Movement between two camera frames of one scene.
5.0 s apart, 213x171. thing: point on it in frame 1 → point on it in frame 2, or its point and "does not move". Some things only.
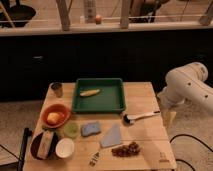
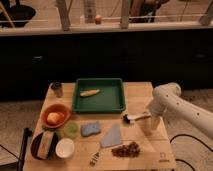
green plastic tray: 110,99 does not move
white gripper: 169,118 → 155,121
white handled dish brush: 127,119 does not move
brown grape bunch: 129,150 does not move
